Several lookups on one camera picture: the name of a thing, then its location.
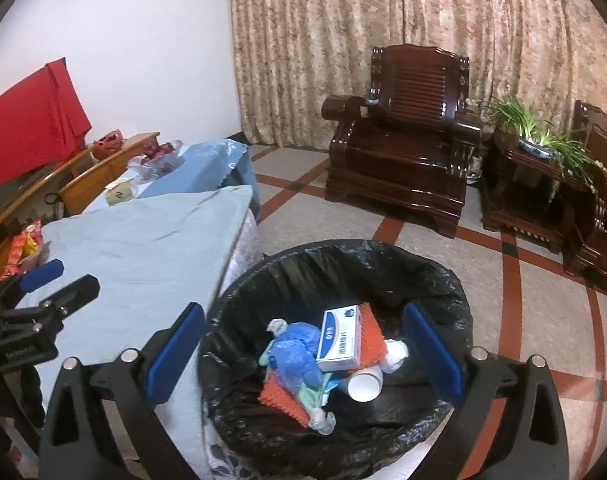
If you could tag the yellow tissue box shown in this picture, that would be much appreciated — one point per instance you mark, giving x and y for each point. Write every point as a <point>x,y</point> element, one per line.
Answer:
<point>119,191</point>

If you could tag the green potted plant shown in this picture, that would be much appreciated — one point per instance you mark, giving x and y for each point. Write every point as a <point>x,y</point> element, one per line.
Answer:
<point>517,125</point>

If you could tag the white tissue ball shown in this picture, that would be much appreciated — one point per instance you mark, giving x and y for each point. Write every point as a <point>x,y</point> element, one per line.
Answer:
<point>395,355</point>

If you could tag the red orange plastic bag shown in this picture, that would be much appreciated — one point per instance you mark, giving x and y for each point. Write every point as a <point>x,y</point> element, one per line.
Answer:
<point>108,145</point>

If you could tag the white paper cup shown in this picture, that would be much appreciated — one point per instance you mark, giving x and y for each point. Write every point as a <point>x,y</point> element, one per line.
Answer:
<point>366,384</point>

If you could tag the grey table cloth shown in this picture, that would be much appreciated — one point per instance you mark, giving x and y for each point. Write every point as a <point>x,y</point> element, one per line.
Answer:
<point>152,257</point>

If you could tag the dark wooden side table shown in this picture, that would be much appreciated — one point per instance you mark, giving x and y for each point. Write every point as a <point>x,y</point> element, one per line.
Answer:
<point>527,194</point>

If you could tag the blue coffee table cloth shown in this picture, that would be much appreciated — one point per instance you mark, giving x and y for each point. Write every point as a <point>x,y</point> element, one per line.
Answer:
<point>205,167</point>

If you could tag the white blue medicine box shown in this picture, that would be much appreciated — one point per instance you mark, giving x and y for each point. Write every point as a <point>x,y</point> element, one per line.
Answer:
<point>339,346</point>

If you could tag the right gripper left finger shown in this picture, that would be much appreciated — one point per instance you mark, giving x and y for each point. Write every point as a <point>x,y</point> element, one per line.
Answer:
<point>77,441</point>

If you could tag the glass fruit bowl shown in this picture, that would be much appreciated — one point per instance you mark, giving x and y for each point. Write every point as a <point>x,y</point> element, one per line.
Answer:
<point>156,168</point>

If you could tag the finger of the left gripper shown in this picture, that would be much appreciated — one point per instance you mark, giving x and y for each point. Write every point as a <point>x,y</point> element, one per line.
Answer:
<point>38,272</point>
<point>55,308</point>

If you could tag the black lined trash bin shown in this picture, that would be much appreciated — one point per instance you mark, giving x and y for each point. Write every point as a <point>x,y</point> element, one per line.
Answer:
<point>299,285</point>

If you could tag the beige patterned curtain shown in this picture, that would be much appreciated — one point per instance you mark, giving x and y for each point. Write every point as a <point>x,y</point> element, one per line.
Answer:
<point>290,55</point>

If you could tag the wooden tv cabinet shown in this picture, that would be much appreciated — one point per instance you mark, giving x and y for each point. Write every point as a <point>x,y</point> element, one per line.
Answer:
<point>74,182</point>

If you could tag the red snack packets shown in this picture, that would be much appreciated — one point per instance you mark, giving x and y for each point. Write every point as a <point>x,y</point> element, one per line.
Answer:
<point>25,251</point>

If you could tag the red cloth over television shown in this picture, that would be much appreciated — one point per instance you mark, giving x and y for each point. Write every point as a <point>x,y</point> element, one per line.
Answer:
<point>41,120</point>

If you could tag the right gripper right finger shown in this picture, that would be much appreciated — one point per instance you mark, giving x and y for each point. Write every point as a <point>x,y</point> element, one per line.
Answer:
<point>531,439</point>

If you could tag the large orange foam net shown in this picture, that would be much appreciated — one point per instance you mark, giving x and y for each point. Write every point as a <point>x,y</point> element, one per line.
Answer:
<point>274,395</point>

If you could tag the blue plastic glove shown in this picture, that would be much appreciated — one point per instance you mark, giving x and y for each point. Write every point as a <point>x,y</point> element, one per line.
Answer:
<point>293,355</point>

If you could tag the narrow orange foam net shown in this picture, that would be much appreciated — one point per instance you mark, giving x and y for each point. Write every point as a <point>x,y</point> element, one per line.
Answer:
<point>373,347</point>

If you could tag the dark wooden armchair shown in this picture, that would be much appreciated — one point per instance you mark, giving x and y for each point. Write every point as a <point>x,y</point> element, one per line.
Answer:
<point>585,246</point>
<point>409,142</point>

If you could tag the red apples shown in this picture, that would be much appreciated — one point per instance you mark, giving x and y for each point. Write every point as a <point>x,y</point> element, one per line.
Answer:
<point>153,150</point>

